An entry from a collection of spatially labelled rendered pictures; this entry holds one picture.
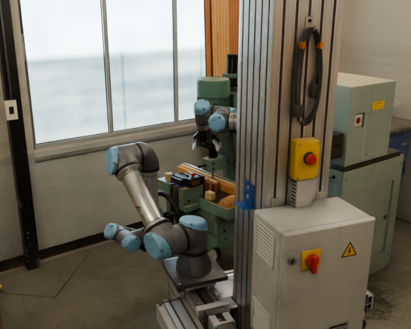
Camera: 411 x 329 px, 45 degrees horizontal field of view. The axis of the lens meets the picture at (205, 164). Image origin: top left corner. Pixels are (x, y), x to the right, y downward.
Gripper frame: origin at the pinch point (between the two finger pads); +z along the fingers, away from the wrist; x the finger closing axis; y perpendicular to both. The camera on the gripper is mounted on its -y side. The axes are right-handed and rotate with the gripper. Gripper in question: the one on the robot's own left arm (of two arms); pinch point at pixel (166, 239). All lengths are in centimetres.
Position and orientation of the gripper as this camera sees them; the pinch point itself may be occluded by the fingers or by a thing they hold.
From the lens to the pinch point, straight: 256.5
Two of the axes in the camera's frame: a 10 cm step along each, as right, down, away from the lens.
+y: -3.9, 9.2, 0.1
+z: 6.9, 2.9, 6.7
